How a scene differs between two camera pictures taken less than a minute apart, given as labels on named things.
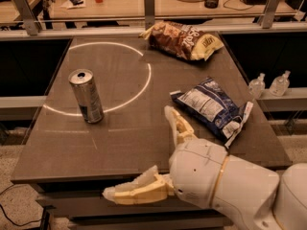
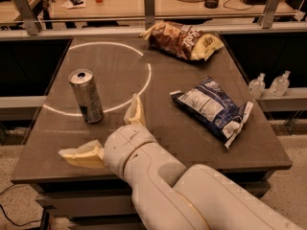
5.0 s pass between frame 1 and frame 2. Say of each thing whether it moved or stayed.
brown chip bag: stayed
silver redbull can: stayed
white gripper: moved
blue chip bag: stayed
